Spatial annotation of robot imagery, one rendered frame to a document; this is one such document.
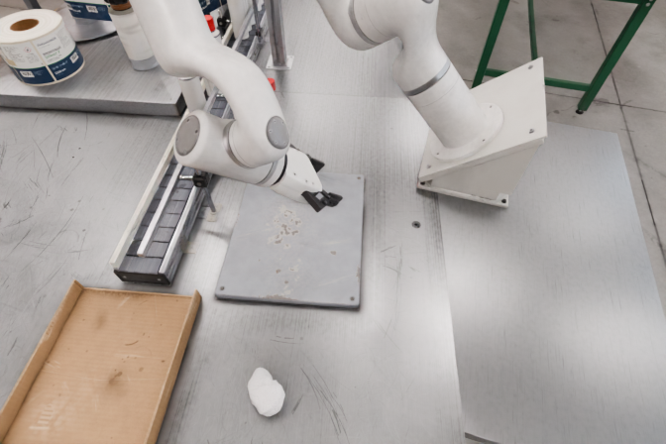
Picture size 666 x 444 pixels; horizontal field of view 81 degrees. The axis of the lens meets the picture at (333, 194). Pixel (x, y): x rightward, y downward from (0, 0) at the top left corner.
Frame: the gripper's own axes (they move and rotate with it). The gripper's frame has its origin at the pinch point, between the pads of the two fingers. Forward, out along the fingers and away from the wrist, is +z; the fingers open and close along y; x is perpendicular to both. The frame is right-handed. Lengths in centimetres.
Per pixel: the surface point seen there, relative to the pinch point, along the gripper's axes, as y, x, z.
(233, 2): -83, -3, 6
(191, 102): -41.5, -19.3, -9.3
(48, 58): -81, -48, -31
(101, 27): -109, -45, -15
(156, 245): -6.7, -35.2, -16.5
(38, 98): -75, -59, -30
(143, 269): -1.9, -37.2, -19.0
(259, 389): 29.3, -25.5, -9.0
